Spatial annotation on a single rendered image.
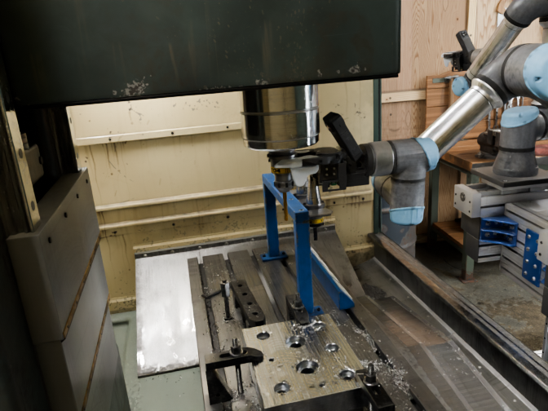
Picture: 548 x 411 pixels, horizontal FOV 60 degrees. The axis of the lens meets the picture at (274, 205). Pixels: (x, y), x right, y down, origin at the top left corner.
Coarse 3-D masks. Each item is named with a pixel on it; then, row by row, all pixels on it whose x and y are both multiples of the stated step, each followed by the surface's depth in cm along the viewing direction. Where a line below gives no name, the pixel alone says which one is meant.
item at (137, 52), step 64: (0, 0) 70; (64, 0) 72; (128, 0) 73; (192, 0) 75; (256, 0) 77; (320, 0) 80; (384, 0) 82; (64, 64) 74; (128, 64) 76; (192, 64) 78; (256, 64) 80; (320, 64) 83; (384, 64) 85
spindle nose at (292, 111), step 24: (240, 96) 92; (264, 96) 88; (288, 96) 87; (312, 96) 91; (240, 120) 95; (264, 120) 89; (288, 120) 89; (312, 120) 92; (264, 144) 91; (288, 144) 90; (312, 144) 94
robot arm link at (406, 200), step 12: (396, 180) 105; (408, 180) 103; (420, 180) 104; (384, 192) 113; (396, 192) 105; (408, 192) 104; (420, 192) 104; (396, 204) 106; (408, 204) 105; (420, 204) 105; (396, 216) 107; (408, 216) 106; (420, 216) 106
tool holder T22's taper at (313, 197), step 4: (308, 180) 134; (308, 184) 135; (312, 184) 134; (308, 188) 135; (312, 188) 134; (316, 188) 134; (308, 192) 135; (312, 192) 134; (316, 192) 134; (308, 196) 135; (312, 196) 134; (316, 196) 134; (308, 200) 135; (312, 200) 134; (316, 200) 135; (320, 200) 136; (308, 204) 135; (312, 204) 135; (316, 204) 135
